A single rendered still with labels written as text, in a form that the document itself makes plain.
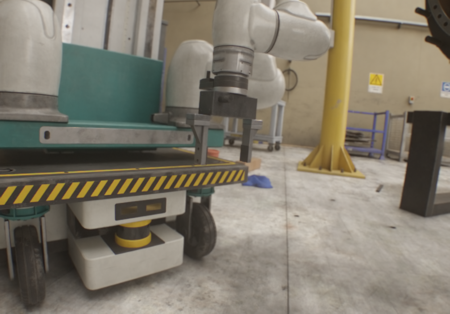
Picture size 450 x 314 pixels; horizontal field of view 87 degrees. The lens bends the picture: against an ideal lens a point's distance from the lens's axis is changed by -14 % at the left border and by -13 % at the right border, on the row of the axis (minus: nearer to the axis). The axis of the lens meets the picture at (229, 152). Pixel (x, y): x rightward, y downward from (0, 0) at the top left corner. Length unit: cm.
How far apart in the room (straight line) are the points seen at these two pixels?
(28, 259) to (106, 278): 17
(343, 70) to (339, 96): 28
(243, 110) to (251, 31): 17
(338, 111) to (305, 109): 346
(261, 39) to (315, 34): 13
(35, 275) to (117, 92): 53
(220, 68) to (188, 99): 26
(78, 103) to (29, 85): 21
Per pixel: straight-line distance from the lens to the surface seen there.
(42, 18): 71
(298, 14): 67
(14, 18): 70
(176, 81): 84
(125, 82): 89
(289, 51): 65
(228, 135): 476
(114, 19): 100
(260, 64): 89
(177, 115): 83
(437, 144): 184
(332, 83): 313
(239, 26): 59
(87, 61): 86
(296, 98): 651
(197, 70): 83
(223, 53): 58
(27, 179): 57
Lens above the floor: 45
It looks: 7 degrees down
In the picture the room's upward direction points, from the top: 5 degrees clockwise
